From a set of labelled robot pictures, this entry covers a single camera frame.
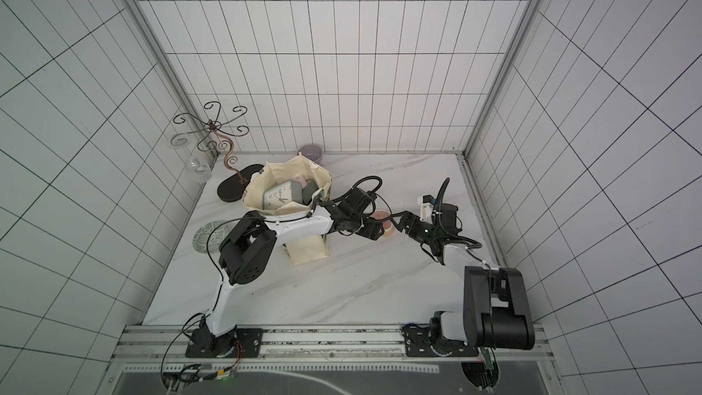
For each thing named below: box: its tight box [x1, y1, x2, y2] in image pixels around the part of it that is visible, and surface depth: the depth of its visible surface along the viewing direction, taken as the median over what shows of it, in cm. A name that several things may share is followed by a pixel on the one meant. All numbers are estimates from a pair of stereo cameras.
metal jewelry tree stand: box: [172, 100, 266, 203], surface depth 92 cm
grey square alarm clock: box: [263, 179, 303, 210], surface depth 87 cm
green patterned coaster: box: [191, 219, 230, 254], surface depth 94 cm
